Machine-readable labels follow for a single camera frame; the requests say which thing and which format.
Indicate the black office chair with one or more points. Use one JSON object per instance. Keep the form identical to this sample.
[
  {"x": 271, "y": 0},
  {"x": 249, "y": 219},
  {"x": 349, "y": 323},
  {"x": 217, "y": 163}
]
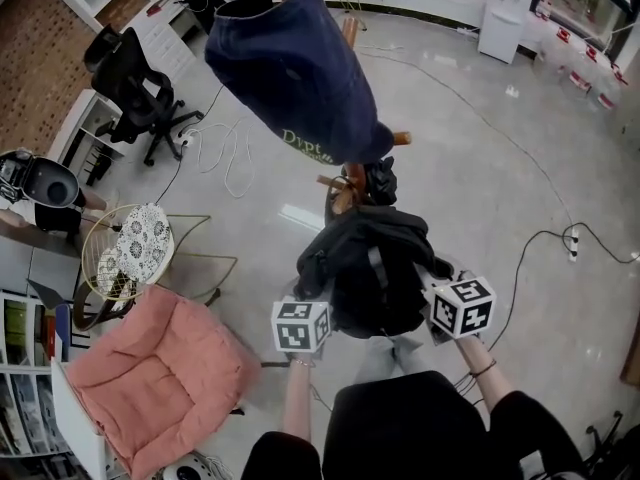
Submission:
[{"x": 132, "y": 83}]

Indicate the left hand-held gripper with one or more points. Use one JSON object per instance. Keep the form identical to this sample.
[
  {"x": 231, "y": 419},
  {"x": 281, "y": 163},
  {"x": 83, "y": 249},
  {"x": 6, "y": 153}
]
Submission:
[{"x": 300, "y": 330}]

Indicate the white power strip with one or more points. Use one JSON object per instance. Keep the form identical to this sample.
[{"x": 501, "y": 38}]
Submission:
[
  {"x": 187, "y": 142},
  {"x": 574, "y": 248}
]

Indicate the person's grey trousers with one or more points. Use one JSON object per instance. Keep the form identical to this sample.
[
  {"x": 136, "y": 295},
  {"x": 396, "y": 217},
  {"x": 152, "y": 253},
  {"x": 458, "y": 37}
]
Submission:
[{"x": 385, "y": 360}]

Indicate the navy blue cloth bag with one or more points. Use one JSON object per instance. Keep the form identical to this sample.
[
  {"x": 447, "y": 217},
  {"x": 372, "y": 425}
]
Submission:
[{"x": 295, "y": 68}]

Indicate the dark round stool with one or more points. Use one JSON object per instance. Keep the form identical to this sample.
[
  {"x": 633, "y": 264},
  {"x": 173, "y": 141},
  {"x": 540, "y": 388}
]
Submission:
[{"x": 79, "y": 303}]

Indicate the person's left forearm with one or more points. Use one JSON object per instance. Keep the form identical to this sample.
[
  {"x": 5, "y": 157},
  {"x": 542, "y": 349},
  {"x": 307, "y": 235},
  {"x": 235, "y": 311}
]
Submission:
[{"x": 297, "y": 398}]

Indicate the white tall cabinet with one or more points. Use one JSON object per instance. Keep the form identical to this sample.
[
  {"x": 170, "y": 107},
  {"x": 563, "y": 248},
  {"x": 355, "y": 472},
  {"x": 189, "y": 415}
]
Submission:
[{"x": 40, "y": 268}]

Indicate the small white desk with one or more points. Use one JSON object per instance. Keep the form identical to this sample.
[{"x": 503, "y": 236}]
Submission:
[{"x": 80, "y": 113}]

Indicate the white water dispenser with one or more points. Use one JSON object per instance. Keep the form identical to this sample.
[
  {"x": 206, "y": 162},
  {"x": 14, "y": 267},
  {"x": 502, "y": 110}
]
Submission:
[{"x": 500, "y": 23}]

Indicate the white shelf unit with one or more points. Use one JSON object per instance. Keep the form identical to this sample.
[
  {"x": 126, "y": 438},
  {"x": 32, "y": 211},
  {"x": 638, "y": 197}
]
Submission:
[{"x": 30, "y": 368}]

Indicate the person's black top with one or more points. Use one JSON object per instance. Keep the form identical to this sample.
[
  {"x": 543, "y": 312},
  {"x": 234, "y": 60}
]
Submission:
[{"x": 400, "y": 428}]

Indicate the pink cushioned armchair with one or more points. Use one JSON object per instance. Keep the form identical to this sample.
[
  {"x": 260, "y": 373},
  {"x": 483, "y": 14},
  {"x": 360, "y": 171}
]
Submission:
[{"x": 150, "y": 378}]

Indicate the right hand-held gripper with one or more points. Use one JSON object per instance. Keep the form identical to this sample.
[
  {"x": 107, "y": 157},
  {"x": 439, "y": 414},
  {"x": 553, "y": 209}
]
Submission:
[{"x": 462, "y": 308}]

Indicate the black backpack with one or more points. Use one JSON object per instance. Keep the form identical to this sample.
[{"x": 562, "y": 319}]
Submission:
[{"x": 370, "y": 248}]

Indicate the small black pouch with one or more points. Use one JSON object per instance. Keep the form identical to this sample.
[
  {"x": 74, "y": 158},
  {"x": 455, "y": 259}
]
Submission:
[{"x": 382, "y": 180}]

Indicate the row of clear water jugs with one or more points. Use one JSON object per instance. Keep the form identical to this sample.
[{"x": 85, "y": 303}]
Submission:
[{"x": 580, "y": 75}]

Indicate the brown wooden coat rack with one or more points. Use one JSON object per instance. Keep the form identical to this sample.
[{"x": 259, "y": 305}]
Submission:
[{"x": 355, "y": 173}]

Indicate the white low table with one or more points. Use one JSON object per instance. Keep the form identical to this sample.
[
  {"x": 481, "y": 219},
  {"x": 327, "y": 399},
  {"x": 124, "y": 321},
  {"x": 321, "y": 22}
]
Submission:
[{"x": 75, "y": 418}]

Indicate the person's right forearm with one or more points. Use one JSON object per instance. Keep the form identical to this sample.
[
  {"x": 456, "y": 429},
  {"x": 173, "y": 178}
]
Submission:
[{"x": 480, "y": 368}]

